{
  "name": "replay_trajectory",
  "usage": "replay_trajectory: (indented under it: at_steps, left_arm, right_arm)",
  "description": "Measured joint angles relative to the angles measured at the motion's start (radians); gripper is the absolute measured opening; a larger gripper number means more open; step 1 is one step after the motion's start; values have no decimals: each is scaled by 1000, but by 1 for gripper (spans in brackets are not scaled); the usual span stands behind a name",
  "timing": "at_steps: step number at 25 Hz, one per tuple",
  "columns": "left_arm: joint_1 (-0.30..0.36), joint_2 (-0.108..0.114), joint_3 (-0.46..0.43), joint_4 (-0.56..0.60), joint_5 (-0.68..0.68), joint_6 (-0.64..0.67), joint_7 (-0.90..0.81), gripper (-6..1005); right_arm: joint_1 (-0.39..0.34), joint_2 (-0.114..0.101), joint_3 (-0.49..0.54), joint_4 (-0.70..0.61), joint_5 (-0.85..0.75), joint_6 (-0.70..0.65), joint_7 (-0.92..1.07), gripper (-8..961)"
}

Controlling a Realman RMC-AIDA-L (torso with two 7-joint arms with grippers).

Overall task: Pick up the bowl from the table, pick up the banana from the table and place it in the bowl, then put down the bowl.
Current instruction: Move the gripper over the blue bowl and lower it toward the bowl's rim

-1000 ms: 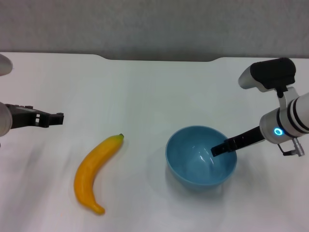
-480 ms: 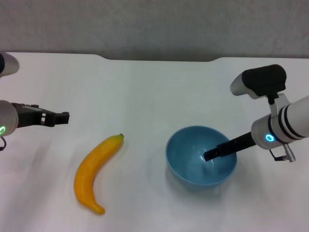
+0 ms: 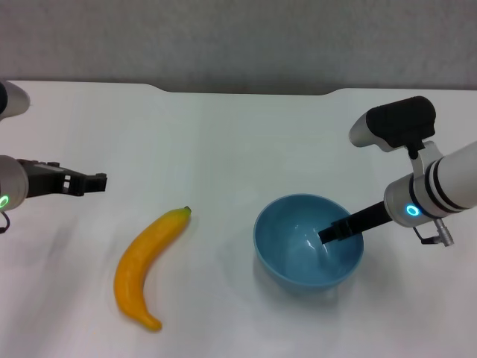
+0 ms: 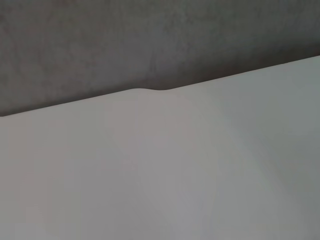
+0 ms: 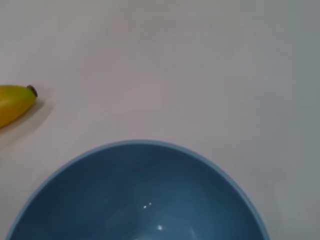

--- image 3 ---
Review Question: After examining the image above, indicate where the yellow banana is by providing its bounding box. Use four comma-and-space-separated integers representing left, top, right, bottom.
113, 206, 194, 332

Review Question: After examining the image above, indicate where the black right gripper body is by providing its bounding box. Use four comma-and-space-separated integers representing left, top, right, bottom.
347, 200, 394, 237

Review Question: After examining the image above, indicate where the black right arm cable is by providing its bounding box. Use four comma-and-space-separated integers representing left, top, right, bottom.
413, 217, 456, 248

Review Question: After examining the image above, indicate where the blue plastic bowl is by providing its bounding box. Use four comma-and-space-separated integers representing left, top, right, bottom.
253, 192, 365, 292

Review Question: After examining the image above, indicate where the left wrist camera housing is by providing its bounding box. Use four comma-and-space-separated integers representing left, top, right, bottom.
0, 79, 31, 119

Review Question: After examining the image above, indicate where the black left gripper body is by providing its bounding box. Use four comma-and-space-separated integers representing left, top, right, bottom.
16, 159, 63, 198

